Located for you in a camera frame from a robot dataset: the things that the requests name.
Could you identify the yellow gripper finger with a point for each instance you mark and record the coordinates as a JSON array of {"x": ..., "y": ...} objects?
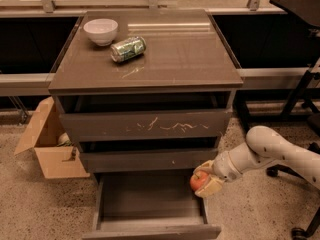
[
  {"x": 207, "y": 167},
  {"x": 211, "y": 186}
]

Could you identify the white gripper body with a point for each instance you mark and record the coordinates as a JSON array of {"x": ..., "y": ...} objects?
[{"x": 222, "y": 167}]

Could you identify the red apple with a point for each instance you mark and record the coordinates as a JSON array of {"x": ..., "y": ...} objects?
[{"x": 198, "y": 179}]

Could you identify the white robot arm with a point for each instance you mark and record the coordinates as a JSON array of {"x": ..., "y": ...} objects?
[{"x": 262, "y": 147}]

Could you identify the top drawer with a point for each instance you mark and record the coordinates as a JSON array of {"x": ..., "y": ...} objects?
[{"x": 145, "y": 116}]

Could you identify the middle drawer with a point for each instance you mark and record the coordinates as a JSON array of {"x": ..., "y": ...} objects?
[{"x": 148, "y": 154}]

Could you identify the open bottom drawer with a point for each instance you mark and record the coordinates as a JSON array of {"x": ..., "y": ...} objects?
[{"x": 149, "y": 205}]

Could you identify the grey drawer cabinet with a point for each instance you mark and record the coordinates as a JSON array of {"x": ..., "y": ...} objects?
[{"x": 184, "y": 54}]

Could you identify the black office chair base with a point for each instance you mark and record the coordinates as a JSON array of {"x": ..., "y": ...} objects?
[{"x": 300, "y": 177}]

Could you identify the green soda can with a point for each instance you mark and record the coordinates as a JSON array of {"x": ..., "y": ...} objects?
[{"x": 127, "y": 49}]

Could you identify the round object in box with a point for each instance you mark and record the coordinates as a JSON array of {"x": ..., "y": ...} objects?
[{"x": 64, "y": 140}]

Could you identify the open cardboard box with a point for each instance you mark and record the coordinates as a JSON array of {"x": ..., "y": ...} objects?
[{"x": 41, "y": 136}]

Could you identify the white ceramic bowl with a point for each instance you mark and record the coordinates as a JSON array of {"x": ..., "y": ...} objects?
[{"x": 101, "y": 31}]

